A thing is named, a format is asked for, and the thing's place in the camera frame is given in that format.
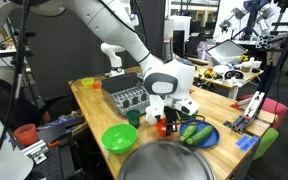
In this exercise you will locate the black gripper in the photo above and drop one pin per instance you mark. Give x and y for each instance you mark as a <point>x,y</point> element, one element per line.
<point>170,119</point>

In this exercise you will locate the orange bowl with rice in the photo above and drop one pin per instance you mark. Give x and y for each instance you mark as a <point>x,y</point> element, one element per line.
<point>161,127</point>

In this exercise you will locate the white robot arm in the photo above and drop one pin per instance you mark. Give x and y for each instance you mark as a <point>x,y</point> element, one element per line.
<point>167,84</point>

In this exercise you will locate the green plastic bowl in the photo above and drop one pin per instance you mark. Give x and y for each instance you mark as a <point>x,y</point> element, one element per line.
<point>120,138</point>

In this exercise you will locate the green plate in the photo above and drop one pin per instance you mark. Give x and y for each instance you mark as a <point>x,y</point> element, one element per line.
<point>185,117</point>

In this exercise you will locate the white mug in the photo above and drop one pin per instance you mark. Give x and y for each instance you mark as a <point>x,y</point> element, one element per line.
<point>151,120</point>

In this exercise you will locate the left green cucumber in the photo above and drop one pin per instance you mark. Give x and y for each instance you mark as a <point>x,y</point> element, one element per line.
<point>189,131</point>

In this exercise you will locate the green cucumber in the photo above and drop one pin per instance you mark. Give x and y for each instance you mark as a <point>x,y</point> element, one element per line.
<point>189,131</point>
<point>200,136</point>

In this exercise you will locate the dark green cup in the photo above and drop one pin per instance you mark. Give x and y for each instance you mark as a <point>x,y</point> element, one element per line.
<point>134,118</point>

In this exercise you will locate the right green cucumber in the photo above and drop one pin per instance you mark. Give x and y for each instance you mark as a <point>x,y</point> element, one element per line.
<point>200,136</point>

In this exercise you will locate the round metal tray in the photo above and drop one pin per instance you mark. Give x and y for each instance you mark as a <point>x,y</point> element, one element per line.
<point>166,160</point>

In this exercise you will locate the blue plate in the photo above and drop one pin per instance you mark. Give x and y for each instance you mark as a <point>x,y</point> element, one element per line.
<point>209,142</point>

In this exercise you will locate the grey dish rack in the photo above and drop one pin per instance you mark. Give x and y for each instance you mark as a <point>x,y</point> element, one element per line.
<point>124,93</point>

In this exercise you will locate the black computer monitor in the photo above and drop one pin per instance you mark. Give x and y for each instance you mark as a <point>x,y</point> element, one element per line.
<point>178,42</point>

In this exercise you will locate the blue tape patch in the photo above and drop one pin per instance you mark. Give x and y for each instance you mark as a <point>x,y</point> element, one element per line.
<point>246,142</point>

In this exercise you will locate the orange cube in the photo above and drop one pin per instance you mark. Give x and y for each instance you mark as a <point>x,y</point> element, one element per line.
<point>96,85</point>

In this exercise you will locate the clear plastic storage box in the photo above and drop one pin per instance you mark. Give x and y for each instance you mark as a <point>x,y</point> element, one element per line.
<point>225,52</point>

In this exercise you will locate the orange-red cup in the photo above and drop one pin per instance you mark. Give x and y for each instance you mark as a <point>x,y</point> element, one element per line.
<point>27,134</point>

